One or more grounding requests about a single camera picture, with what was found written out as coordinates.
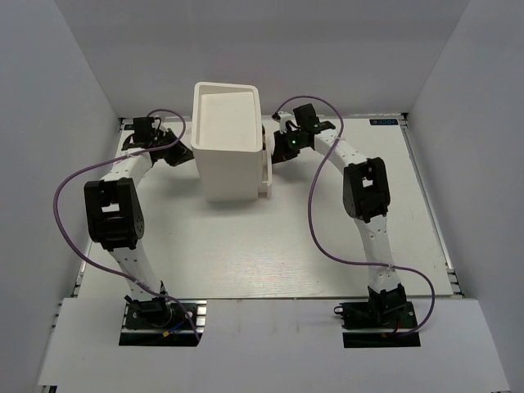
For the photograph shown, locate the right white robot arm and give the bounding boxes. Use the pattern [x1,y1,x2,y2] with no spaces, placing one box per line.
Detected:
[272,103,406,327]

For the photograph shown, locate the white bottom drawer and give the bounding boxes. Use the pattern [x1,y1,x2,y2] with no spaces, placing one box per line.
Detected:
[258,150,273,199]

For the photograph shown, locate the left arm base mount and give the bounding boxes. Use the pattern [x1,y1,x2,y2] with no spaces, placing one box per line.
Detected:
[119,296,206,347]

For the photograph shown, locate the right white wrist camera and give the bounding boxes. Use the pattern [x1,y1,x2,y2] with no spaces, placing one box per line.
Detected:
[271,111,293,132]

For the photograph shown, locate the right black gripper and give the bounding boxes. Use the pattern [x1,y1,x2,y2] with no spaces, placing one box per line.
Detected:
[271,128,308,165]

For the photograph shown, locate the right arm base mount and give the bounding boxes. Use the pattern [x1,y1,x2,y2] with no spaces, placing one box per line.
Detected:
[333,301,421,349]

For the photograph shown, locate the white drawer cabinet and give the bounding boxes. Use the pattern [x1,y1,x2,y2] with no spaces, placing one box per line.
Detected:
[191,82,263,202]

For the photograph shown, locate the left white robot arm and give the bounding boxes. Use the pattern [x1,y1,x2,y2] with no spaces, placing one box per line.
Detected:
[84,115,194,327]

